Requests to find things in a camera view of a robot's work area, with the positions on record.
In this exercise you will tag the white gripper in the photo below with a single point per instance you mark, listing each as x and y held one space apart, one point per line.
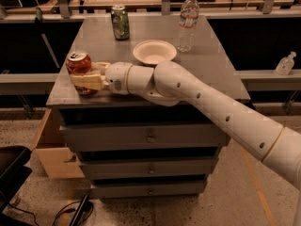
117 77

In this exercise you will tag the grey drawer cabinet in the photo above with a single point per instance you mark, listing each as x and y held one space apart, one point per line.
207 61

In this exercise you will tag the white paper bowl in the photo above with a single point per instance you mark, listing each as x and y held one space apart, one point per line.
151 52

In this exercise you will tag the top grey drawer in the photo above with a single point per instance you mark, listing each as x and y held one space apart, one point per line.
92 138

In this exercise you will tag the clear plastic water bottle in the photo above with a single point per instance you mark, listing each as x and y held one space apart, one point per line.
187 23

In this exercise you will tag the green soda can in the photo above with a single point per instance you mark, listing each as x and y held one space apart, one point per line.
120 22

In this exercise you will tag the hand sanitizer bottle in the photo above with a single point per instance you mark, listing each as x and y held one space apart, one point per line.
286 64

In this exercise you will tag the middle grey drawer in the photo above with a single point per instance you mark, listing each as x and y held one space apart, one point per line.
118 169

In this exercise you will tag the bottom grey drawer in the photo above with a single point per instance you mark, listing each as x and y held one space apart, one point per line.
148 190

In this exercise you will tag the grey drawer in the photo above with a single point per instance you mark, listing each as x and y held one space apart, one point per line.
92 138
118 169
148 190

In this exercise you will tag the red coke can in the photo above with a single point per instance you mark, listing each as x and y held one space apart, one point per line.
79 63

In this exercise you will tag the black bin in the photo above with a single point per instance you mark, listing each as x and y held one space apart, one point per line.
13 173

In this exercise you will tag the light wooden box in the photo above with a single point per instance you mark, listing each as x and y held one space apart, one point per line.
57 159

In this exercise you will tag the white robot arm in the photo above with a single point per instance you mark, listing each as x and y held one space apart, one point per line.
168 83

